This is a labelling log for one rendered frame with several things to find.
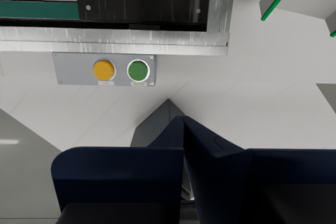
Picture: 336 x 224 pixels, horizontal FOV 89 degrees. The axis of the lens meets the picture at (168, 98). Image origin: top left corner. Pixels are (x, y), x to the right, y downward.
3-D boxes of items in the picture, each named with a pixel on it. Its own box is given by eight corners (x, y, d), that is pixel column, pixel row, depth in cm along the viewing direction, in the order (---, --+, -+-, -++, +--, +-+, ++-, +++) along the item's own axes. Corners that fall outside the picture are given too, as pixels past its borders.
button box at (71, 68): (156, 80, 43) (155, 87, 37) (71, 78, 42) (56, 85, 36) (156, 51, 41) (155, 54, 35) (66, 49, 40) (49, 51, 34)
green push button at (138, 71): (148, 79, 37) (147, 81, 36) (130, 78, 37) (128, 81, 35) (148, 60, 36) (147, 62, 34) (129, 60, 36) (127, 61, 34)
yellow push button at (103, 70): (116, 78, 37) (113, 80, 35) (97, 78, 37) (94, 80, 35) (114, 60, 36) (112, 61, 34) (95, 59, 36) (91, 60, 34)
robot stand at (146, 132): (167, 155, 55) (168, 215, 37) (135, 127, 52) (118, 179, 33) (199, 128, 52) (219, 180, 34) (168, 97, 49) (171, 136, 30)
